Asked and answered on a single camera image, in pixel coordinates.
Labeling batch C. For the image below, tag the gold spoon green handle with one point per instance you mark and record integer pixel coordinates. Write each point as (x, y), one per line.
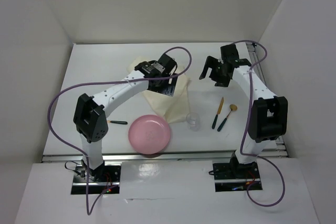
(233, 108)

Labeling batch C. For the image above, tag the clear drinking glass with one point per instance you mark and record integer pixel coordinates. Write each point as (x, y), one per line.
(193, 121)

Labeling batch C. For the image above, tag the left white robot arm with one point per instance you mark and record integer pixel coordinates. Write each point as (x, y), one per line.
(91, 112)

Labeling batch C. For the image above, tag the aluminium front rail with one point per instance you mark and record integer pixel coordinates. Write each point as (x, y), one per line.
(175, 156)

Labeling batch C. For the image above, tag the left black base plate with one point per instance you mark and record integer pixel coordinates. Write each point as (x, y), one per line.
(110, 175)

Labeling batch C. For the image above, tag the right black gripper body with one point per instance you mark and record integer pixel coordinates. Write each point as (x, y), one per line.
(222, 78)

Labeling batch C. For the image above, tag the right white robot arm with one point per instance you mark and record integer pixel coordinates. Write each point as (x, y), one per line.
(240, 77)

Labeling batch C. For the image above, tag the aluminium side rail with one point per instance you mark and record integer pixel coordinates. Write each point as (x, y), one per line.
(258, 62)

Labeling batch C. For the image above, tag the cream cloth placemat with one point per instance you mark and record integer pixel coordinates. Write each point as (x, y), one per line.
(173, 109)

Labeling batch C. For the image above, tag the gold knife green handle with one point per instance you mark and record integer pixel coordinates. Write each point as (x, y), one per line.
(218, 112)

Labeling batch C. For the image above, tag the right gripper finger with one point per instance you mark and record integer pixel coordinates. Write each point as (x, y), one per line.
(213, 75)
(210, 63)

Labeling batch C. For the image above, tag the gold fork green handle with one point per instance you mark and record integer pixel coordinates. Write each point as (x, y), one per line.
(117, 122)

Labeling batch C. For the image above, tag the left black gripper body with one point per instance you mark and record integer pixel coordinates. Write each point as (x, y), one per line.
(164, 87)

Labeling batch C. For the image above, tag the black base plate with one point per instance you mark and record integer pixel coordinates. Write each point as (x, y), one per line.
(110, 175)
(227, 171)

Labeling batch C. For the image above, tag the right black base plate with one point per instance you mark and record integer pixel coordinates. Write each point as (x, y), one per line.
(227, 171)

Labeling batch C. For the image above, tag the pink plate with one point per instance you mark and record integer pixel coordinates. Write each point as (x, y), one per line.
(149, 134)

